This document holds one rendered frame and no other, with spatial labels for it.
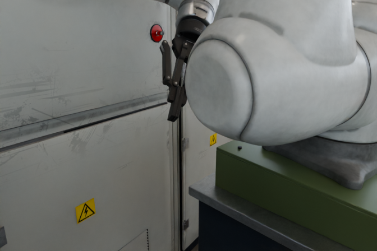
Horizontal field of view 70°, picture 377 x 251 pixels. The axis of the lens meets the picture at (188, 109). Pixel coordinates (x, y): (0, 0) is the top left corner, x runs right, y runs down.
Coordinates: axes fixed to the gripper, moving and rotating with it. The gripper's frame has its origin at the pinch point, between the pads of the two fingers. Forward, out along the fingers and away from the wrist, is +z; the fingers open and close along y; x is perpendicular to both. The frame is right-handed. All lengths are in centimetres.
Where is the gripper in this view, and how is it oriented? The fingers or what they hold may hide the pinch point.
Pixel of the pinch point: (175, 103)
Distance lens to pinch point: 55.8
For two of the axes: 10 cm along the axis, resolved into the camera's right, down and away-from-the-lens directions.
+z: -1.7, 8.8, -4.4
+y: 9.1, 3.1, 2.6
